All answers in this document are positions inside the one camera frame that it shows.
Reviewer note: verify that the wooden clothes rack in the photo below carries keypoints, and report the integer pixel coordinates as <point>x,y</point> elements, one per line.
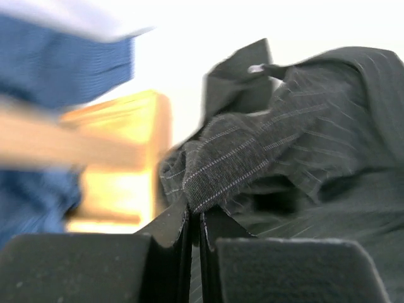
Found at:
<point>94,168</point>

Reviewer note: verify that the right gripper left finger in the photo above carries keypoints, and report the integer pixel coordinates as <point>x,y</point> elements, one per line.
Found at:
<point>151,265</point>

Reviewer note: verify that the white shirt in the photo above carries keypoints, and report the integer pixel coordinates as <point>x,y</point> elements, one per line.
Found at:
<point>103,21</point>

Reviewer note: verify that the black pinstriped shirt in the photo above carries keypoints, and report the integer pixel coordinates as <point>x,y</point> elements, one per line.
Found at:
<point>309,150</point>

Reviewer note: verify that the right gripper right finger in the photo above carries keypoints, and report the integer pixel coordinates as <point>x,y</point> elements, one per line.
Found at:
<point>239,267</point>

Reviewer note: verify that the blue checked shirt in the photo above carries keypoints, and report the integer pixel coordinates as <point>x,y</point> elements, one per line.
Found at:
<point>51,70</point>

